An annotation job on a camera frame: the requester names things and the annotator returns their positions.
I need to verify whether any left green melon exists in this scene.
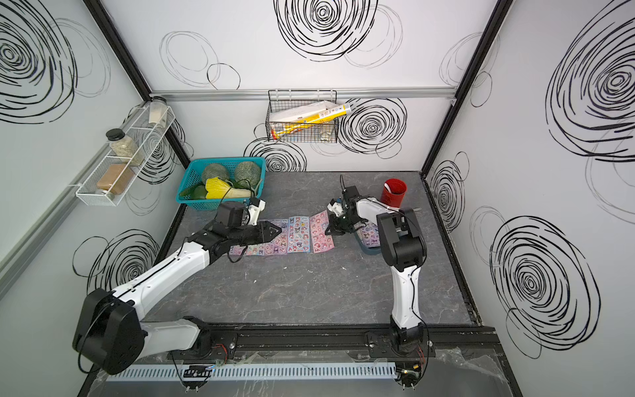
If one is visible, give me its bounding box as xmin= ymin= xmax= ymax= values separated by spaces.
xmin=201 ymin=163 xmax=231 ymax=185

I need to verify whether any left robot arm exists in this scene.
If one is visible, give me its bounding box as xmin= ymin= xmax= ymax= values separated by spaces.
xmin=72 ymin=202 xmax=282 ymax=375

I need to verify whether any right green melon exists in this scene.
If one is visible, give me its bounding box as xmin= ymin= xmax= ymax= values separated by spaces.
xmin=234 ymin=161 xmax=261 ymax=191

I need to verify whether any yellow foil box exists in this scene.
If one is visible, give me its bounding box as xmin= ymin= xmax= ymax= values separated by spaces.
xmin=269 ymin=104 xmax=351 ymax=140

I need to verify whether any pink My Melody sticker sheet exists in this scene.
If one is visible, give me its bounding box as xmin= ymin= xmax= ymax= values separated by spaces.
xmin=309 ymin=210 xmax=335 ymax=254

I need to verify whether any black lid spice jar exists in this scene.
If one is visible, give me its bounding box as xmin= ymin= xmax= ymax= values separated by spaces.
xmin=106 ymin=128 xmax=138 ymax=159

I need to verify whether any teal plastic basket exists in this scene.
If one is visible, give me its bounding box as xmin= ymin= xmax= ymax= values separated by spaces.
xmin=175 ymin=157 xmax=266 ymax=211

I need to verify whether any white wire wall shelf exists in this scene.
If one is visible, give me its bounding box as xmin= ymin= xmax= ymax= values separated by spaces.
xmin=75 ymin=100 xmax=178 ymax=214

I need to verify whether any white slotted cable duct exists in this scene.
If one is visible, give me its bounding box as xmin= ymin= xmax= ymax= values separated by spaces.
xmin=107 ymin=362 xmax=398 ymax=382

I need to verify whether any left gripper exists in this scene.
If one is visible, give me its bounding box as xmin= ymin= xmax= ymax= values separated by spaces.
xmin=229 ymin=220 xmax=283 ymax=247

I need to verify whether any green toy cucumber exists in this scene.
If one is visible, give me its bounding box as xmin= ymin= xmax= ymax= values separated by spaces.
xmin=179 ymin=185 xmax=208 ymax=200

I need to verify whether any green melon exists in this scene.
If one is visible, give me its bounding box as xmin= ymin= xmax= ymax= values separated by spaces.
xmin=234 ymin=161 xmax=261 ymax=191
xmin=201 ymin=163 xmax=231 ymax=185

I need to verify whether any red cup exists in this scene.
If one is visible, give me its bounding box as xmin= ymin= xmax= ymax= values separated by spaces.
xmin=380 ymin=179 xmax=408 ymax=208

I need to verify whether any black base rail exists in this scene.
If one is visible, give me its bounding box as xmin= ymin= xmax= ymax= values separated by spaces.
xmin=93 ymin=324 xmax=502 ymax=361

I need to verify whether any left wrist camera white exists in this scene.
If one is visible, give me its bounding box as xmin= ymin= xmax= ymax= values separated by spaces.
xmin=247 ymin=198 xmax=266 ymax=226

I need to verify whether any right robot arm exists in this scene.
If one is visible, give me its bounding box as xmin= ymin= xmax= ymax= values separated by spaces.
xmin=325 ymin=185 xmax=428 ymax=350

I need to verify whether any white paper package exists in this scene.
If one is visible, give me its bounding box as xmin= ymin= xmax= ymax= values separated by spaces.
xmin=269 ymin=101 xmax=336 ymax=122

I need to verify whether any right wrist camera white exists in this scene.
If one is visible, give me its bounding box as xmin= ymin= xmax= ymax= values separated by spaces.
xmin=327 ymin=199 xmax=345 ymax=218

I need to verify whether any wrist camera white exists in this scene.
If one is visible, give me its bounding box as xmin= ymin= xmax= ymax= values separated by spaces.
xmin=327 ymin=199 xmax=345 ymax=218
xmin=247 ymin=198 xmax=266 ymax=226

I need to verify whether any purple Kuromi sticker sheet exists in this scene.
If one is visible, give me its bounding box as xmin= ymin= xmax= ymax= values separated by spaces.
xmin=228 ymin=246 xmax=245 ymax=256

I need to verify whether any black wire wall basket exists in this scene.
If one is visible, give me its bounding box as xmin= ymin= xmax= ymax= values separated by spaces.
xmin=265 ymin=89 xmax=338 ymax=143

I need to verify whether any dark teal storage box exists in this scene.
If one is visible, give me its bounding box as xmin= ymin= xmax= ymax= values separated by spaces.
xmin=354 ymin=222 xmax=381 ymax=256

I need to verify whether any purple holographic Kuromi sheet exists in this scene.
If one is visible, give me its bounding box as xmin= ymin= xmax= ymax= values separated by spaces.
xmin=357 ymin=223 xmax=380 ymax=248

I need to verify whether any clear lid jar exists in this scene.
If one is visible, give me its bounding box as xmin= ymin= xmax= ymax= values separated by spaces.
xmin=148 ymin=96 xmax=168 ymax=127

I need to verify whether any blue glitter sticker sheet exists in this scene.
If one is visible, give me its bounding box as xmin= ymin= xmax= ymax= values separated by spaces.
xmin=264 ymin=219 xmax=289 ymax=256

